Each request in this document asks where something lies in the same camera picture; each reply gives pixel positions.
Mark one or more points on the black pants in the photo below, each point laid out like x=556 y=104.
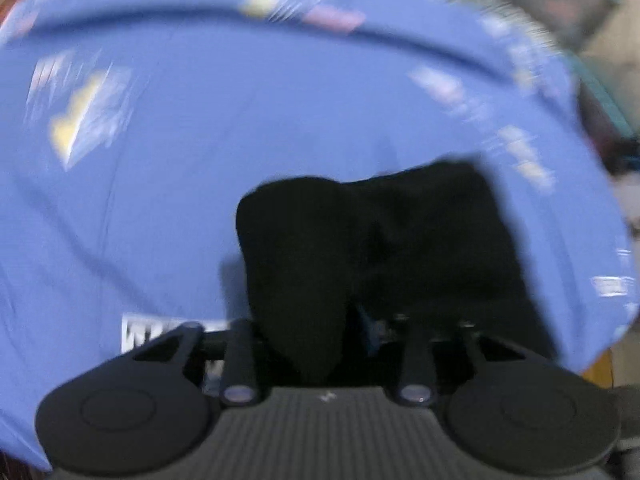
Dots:
x=380 y=255

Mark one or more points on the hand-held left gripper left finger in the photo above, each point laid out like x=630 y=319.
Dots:
x=241 y=355

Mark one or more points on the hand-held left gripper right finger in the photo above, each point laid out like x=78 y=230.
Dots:
x=415 y=355

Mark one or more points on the blue printed bed sheet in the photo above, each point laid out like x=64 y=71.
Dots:
x=150 y=210

